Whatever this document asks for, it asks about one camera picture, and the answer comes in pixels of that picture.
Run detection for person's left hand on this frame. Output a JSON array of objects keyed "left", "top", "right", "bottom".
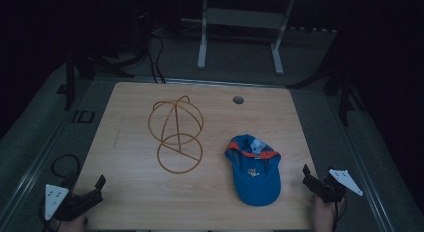
[{"left": 57, "top": 214, "right": 90, "bottom": 232}]

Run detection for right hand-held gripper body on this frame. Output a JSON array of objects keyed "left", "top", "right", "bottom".
[{"left": 311, "top": 168, "right": 365, "bottom": 204}]

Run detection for black floor cables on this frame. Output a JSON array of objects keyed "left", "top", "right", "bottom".
[{"left": 145, "top": 31, "right": 168, "bottom": 85}]

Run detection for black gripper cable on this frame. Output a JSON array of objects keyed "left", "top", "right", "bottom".
[{"left": 332, "top": 197, "right": 348, "bottom": 232}]

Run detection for black cable loop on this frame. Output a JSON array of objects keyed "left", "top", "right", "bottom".
[{"left": 50, "top": 153, "right": 82, "bottom": 194}]

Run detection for white metal stand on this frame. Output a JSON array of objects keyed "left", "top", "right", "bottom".
[{"left": 196, "top": 0, "right": 296, "bottom": 77}]

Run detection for person's right hand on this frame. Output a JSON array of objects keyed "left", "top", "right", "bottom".
[{"left": 311, "top": 194, "right": 346, "bottom": 232}]

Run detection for black tripod stand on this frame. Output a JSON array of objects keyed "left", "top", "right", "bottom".
[
  {"left": 63, "top": 41, "right": 151, "bottom": 112},
  {"left": 288, "top": 63, "right": 366, "bottom": 128}
]

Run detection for metal frame rail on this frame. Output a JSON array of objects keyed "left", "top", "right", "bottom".
[
  {"left": 0, "top": 91, "right": 84, "bottom": 232},
  {"left": 328, "top": 95, "right": 398, "bottom": 232}
]

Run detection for golden wire hat stand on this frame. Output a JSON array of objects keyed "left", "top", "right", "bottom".
[{"left": 147, "top": 94, "right": 205, "bottom": 175}]

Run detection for blue cap with orange trim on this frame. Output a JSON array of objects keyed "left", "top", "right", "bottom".
[{"left": 224, "top": 134, "right": 282, "bottom": 207}]

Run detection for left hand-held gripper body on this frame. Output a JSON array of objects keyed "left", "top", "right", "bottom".
[{"left": 44, "top": 184, "right": 104, "bottom": 223}]

